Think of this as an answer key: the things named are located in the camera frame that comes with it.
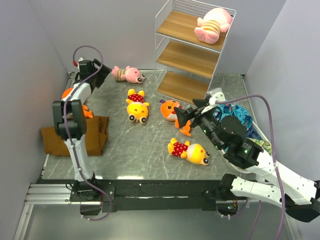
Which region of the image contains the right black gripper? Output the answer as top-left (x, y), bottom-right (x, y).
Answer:
top-left (172, 98), bottom-right (223, 150)

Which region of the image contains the orange shark plush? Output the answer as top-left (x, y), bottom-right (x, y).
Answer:
top-left (159, 99), bottom-right (191, 137)
top-left (61, 87), bottom-right (94, 119)

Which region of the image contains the small pink striped plush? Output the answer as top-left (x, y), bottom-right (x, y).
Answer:
top-left (111, 66), bottom-right (146, 84)

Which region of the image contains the large pink striped plush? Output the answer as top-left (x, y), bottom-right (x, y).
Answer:
top-left (194, 7), bottom-right (233, 45)

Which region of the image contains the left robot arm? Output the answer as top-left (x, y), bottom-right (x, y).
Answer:
top-left (52, 58), bottom-right (112, 182)

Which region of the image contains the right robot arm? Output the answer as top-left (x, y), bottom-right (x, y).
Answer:
top-left (174, 99), bottom-right (320, 223)

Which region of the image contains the blue shark print garment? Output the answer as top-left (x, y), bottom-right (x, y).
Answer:
top-left (213, 103), bottom-right (263, 140)

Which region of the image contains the yellow plush polka dress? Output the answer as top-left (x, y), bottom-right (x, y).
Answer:
top-left (167, 138), bottom-right (210, 166)

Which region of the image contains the yellow plush red dress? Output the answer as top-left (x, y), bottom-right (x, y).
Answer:
top-left (126, 88), bottom-right (150, 124)

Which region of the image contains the brown folded cloth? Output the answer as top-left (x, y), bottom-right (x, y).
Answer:
top-left (41, 116), bottom-right (109, 157)

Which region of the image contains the white oval tray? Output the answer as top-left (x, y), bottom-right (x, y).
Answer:
top-left (217, 119), bottom-right (276, 173)

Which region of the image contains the yellow green print cloth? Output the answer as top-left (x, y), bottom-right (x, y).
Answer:
top-left (254, 139), bottom-right (272, 155)

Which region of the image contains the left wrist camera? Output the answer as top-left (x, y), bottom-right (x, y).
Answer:
top-left (72, 57), bottom-right (94, 74)

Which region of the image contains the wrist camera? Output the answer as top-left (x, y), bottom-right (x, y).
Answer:
top-left (205, 87), bottom-right (226, 106)
top-left (72, 57), bottom-right (94, 74)

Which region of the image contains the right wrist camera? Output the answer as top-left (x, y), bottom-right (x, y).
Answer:
top-left (205, 87), bottom-right (226, 106)

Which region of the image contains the white wire wooden shelf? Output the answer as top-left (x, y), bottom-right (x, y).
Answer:
top-left (155, 0), bottom-right (237, 103)

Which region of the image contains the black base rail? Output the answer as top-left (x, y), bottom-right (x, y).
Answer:
top-left (67, 173), bottom-right (253, 222)

